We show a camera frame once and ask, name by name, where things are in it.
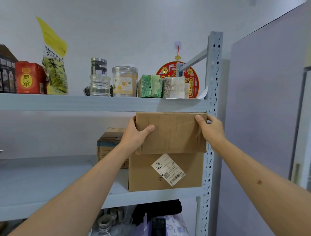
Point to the person's right hand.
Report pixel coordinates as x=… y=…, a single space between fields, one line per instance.
x=213 y=132

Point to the person's left hand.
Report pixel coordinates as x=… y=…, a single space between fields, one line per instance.
x=133 y=136

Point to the long taped cardboard box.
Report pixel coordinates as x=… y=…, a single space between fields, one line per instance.
x=107 y=141

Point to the small cardboard box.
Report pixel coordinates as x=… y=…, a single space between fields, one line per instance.
x=170 y=133

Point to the wide clear-taped cardboard box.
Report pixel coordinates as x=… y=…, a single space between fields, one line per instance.
x=143 y=175

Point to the grey metal shelves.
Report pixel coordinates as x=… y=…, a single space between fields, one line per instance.
x=97 y=103

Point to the person's right forearm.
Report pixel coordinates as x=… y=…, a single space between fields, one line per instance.
x=262 y=187

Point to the person's left forearm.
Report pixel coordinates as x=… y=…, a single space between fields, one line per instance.
x=73 y=199

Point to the white paper sheet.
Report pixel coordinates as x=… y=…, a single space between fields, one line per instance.
x=202 y=94

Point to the white display fridge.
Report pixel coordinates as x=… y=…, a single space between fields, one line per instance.
x=257 y=109

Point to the green patterned tea packet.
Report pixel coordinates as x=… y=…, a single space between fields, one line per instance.
x=144 y=87

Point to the light green tea packet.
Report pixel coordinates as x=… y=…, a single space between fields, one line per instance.
x=156 y=87

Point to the red knot ornament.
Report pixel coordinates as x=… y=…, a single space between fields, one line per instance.
x=193 y=82

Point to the labelled clear plastic jar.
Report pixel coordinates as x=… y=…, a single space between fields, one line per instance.
x=125 y=82

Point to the ribbed clear plastic jar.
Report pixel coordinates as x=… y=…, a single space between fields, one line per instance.
x=100 y=86

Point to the small dark canister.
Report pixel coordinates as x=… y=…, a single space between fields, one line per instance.
x=87 y=90

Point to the metal-lid glass jar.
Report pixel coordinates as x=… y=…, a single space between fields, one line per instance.
x=98 y=65

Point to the group of clear glass cups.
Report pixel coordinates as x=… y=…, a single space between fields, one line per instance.
x=107 y=222

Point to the plain purple bag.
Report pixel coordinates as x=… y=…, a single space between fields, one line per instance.
x=143 y=228

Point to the small black box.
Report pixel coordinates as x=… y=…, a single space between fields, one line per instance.
x=159 y=227

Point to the yellow green snack bag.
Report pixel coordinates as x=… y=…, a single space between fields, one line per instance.
x=56 y=75

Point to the purple patterned white bag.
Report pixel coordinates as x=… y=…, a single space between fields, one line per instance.
x=177 y=226

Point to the red yellow-label packet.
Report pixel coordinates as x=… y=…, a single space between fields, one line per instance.
x=29 y=77

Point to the white black milk carton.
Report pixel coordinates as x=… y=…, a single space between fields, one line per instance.
x=7 y=73

